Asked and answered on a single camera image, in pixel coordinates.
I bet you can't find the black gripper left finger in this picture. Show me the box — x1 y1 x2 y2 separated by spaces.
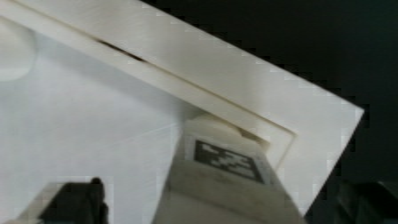
39 177 109 224

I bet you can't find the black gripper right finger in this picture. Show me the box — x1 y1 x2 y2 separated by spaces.
334 181 398 224

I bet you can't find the white square table top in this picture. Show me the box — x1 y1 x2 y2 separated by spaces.
0 0 269 224

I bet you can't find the white U-shaped obstacle wall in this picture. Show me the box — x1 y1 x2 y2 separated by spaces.
4 0 365 211

